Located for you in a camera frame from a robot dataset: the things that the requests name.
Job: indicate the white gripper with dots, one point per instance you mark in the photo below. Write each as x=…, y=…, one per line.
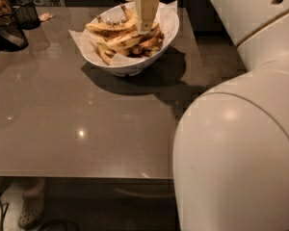
x=146, y=12

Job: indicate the large spotted yellow banana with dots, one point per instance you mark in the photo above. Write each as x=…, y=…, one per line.
x=131, y=39

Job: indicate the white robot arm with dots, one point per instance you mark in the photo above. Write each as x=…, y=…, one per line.
x=231, y=147

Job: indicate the upright yellow banana back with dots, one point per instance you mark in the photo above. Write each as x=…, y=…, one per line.
x=127, y=13

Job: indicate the top curved yellow banana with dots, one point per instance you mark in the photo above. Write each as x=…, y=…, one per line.
x=106, y=28

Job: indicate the white paper bowl liner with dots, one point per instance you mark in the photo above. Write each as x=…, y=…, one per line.
x=86, y=42

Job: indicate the white ceramic bowl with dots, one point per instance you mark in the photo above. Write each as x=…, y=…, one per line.
x=116, y=14

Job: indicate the orange banana right low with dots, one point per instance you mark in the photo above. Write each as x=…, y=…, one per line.
x=154, y=44

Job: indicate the small left yellow banana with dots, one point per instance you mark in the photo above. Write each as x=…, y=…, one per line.
x=105, y=53

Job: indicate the small wrapped packet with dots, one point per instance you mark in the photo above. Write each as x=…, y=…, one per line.
x=45, y=16

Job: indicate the black mesh pen cup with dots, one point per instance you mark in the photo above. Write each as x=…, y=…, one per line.
x=26, y=14

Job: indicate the black mesh basket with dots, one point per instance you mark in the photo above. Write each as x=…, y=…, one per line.
x=11, y=35

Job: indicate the beige clog shoe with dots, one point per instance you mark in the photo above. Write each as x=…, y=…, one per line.
x=32, y=203

